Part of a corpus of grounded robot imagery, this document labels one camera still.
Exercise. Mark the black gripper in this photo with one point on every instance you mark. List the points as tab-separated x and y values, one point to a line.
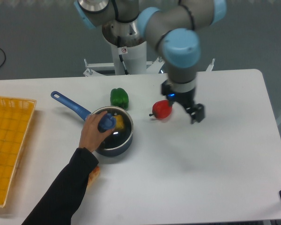
197	114

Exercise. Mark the glass lid blue knob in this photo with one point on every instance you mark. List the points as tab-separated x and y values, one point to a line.
122	136

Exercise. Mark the black sleeved forearm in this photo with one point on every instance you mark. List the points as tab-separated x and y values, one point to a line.
66	193

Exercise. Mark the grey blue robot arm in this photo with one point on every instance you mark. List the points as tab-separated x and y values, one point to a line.
128	10

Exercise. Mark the person's bare hand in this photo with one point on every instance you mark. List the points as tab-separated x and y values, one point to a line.
91	138

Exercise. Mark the red toy bell pepper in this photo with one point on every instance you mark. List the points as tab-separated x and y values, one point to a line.
161	109

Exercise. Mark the green toy bell pepper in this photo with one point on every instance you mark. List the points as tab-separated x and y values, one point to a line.
119	98

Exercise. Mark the yellow toy bell pepper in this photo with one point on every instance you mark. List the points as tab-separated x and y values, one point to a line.
120	125

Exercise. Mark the toy bread loaf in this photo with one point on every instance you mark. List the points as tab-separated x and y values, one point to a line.
93	176

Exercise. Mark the yellow woven basket tray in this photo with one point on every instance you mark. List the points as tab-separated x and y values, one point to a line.
15	118

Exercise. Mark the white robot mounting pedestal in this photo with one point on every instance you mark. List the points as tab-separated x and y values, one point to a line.
173	38

